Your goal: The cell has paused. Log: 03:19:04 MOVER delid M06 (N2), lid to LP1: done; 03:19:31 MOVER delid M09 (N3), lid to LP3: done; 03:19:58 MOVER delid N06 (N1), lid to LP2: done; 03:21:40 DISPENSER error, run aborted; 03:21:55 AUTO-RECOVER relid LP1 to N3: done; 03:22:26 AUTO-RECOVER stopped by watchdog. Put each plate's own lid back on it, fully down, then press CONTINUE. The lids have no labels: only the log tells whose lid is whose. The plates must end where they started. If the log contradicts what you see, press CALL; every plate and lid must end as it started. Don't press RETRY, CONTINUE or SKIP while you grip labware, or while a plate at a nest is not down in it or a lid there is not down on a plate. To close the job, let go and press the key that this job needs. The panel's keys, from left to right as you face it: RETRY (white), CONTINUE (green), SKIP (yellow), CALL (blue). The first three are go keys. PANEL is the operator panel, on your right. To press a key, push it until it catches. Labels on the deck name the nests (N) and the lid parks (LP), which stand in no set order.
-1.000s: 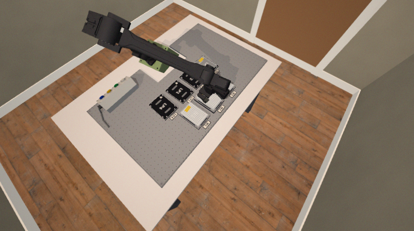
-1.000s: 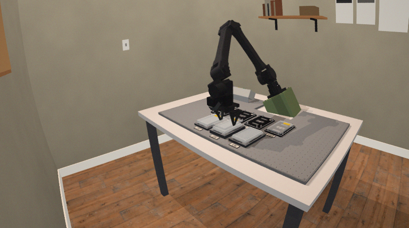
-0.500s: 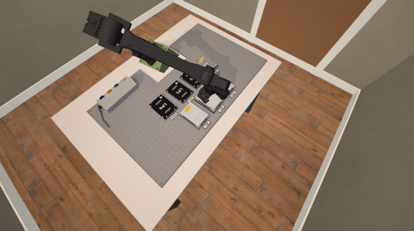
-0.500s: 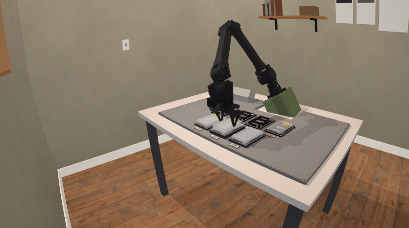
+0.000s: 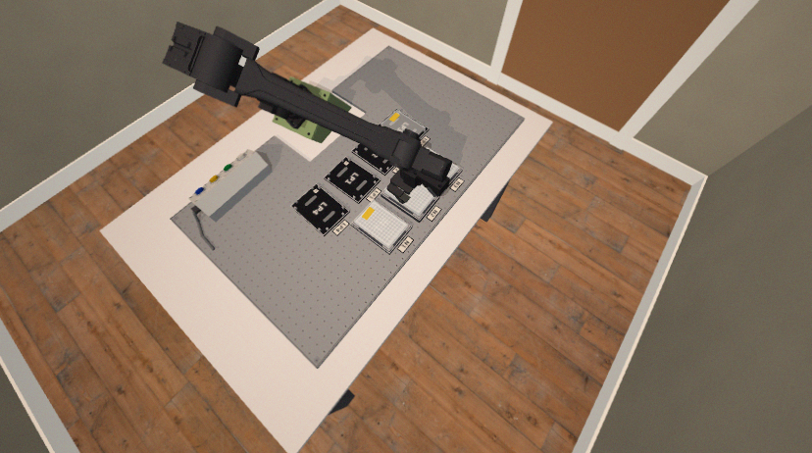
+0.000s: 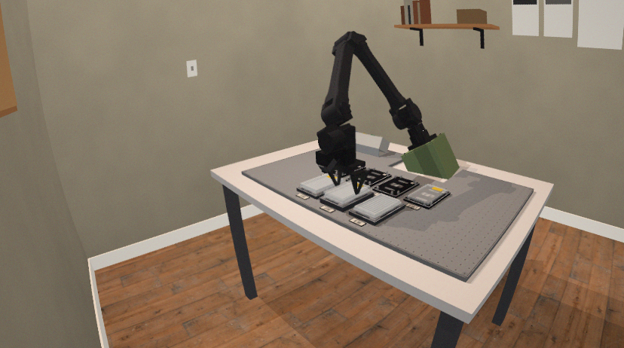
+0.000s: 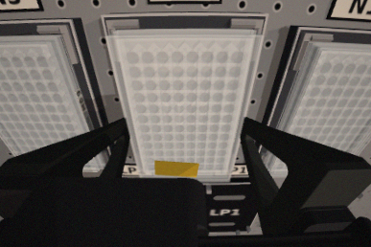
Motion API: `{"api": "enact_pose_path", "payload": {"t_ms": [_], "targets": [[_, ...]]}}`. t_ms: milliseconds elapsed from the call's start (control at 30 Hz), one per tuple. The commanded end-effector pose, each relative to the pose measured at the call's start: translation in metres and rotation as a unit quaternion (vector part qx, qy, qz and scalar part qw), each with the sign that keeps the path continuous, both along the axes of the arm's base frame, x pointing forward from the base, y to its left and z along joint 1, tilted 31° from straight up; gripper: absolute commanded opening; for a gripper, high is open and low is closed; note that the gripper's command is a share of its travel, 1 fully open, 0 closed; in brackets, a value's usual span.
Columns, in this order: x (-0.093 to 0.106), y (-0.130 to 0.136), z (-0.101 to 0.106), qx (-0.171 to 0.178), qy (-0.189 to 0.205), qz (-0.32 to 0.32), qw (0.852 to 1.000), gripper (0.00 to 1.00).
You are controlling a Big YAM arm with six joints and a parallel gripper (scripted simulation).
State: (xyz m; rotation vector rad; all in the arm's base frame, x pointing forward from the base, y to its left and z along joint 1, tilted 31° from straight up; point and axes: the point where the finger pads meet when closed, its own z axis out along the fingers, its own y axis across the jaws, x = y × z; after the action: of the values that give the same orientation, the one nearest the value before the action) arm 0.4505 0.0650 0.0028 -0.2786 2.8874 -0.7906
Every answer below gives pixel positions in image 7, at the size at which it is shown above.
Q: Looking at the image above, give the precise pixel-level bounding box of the black rectangular pad with small corner posts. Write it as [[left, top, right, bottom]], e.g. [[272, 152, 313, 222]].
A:
[[202, 177, 258, 236]]

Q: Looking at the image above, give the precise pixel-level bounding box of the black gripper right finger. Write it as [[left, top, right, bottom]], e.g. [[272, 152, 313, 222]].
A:
[[240, 117, 371, 234]]

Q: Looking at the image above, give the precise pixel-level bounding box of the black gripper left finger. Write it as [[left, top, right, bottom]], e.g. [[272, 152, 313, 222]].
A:
[[0, 118, 130, 177]]

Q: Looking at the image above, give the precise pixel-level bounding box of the grey perforated base plate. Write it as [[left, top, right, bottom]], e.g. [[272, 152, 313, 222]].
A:
[[0, 0, 371, 220]]

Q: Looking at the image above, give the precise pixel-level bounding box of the white multi-well plate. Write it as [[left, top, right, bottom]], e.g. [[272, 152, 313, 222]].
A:
[[0, 34, 94, 157], [113, 29, 256, 34], [265, 41, 371, 165]]

